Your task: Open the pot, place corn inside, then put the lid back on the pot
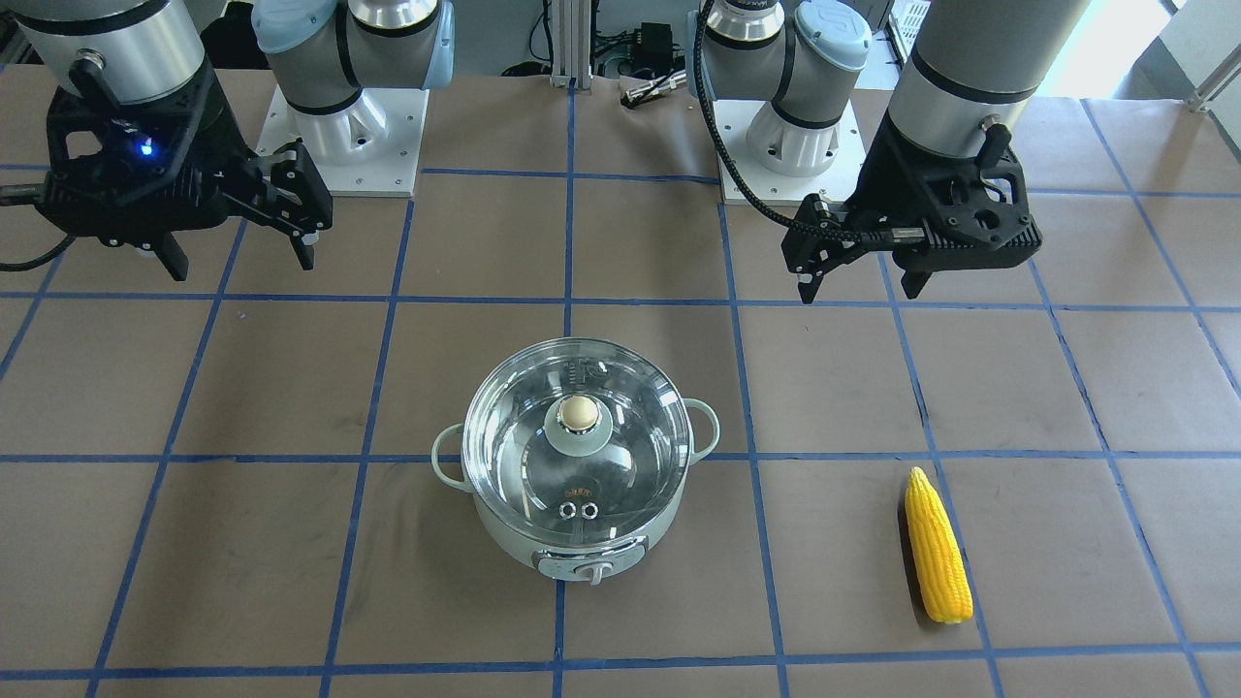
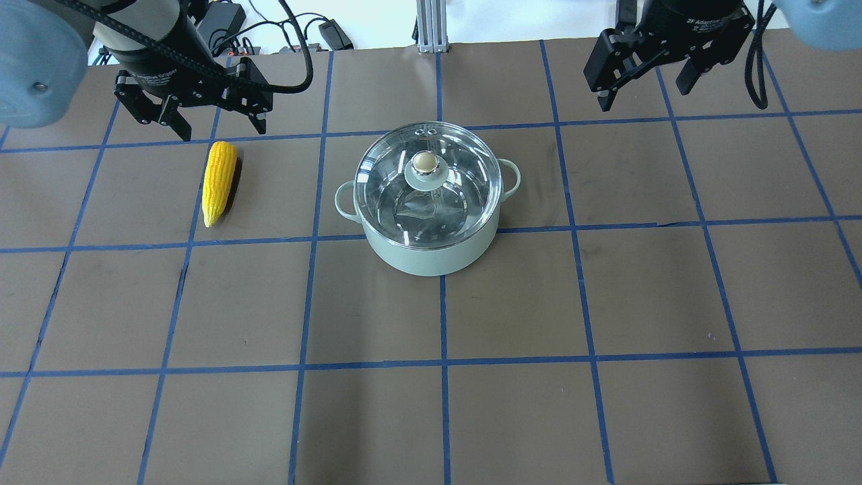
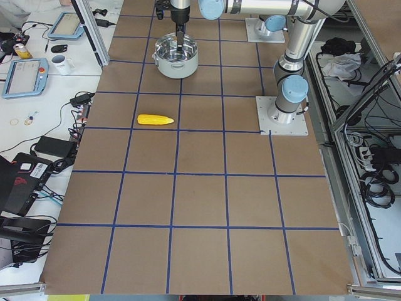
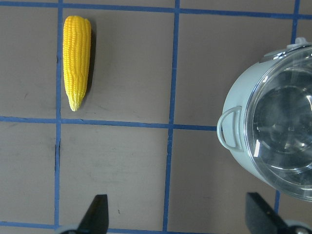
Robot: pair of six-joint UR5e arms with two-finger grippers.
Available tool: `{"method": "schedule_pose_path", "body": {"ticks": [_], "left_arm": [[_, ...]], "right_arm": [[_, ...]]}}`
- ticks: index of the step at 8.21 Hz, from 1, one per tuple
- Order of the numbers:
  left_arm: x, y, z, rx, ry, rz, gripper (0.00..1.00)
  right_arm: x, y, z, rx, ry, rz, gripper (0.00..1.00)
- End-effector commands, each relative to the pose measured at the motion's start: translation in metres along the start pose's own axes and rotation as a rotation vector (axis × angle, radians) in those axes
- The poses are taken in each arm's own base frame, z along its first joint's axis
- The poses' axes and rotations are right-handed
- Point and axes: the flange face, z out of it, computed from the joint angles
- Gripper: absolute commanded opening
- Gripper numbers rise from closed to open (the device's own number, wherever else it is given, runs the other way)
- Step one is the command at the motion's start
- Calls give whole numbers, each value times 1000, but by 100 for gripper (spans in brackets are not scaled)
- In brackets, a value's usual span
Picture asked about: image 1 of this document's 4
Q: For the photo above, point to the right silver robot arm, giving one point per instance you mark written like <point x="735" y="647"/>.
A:
<point x="323" y="54"/>

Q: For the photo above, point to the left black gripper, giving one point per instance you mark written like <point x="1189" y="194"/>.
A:
<point x="884" y="179"/>

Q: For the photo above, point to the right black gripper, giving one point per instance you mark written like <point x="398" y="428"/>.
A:
<point x="221" y="124"/>

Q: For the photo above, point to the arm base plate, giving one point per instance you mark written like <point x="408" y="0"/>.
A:
<point x="370" y="149"/>
<point x="782" y="163"/>

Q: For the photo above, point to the pale green electric pot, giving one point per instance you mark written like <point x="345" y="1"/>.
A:
<point x="589" y="565"/>

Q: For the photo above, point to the yellow corn cob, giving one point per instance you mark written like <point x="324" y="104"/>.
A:
<point x="938" y="561"/>

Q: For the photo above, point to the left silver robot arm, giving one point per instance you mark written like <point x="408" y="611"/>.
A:
<point x="973" y="64"/>

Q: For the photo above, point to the glass pot lid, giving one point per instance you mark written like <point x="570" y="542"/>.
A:
<point x="577" y="441"/>

